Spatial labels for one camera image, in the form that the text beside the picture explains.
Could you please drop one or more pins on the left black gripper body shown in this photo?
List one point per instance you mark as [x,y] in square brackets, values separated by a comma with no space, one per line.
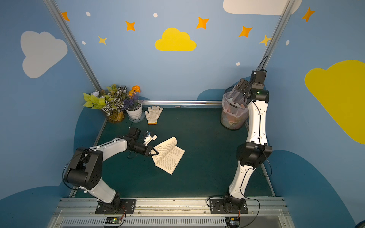
[147,149]

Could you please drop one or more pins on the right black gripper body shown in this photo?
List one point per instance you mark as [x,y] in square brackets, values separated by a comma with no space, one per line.
[239,91]

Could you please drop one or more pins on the dark blue book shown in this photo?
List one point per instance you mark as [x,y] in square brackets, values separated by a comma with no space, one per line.
[169,155]

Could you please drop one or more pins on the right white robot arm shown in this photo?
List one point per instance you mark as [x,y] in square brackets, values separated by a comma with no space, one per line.
[255,150]

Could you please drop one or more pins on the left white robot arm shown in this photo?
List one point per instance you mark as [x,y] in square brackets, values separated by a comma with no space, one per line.
[84,170]

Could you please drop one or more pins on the trash bin with plastic bag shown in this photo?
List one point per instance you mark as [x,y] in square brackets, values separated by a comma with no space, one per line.
[234,115]

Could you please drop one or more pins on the white work glove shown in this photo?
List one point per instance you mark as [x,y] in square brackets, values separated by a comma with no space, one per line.
[152,114]

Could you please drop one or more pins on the white pot with flowers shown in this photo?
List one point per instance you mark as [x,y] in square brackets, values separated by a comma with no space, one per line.
[133,106]

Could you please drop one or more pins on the green leafy plant pot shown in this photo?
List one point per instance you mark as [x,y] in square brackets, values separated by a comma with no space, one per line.
[111,102]

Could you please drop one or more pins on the left green circuit board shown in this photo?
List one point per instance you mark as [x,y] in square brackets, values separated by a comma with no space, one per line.
[113,221]

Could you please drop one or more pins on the green circuit board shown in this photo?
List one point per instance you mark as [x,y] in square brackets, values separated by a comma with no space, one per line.
[113,221]
[232,222]

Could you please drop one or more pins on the right green circuit board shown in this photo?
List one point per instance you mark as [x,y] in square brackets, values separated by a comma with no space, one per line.
[232,222]

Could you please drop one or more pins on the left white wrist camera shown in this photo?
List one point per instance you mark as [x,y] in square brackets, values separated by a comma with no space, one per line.
[149,136]

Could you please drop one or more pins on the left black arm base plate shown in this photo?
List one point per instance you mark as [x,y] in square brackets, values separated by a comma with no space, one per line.
[120,206]

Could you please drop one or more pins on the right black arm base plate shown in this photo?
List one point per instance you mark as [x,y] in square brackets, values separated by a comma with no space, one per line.
[220,206]

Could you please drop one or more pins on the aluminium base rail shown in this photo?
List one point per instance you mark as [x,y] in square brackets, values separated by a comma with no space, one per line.
[264,212]

